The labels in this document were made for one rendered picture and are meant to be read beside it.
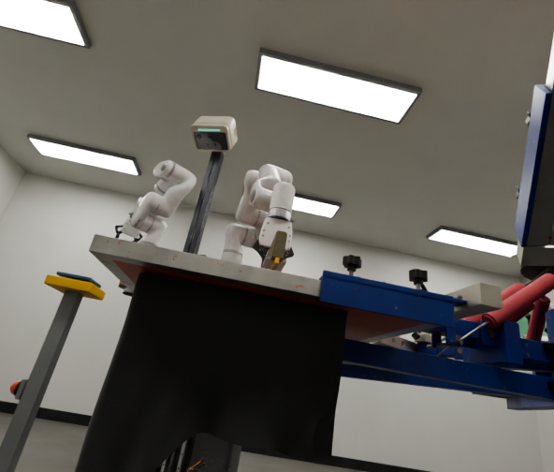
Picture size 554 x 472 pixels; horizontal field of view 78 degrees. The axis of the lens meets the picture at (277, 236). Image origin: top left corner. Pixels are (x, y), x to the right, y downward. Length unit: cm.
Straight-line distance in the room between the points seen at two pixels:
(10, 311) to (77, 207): 156
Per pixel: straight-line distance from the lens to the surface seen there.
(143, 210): 177
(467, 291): 90
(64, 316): 120
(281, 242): 89
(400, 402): 537
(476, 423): 594
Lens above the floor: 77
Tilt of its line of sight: 23 degrees up
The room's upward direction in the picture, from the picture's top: 10 degrees clockwise
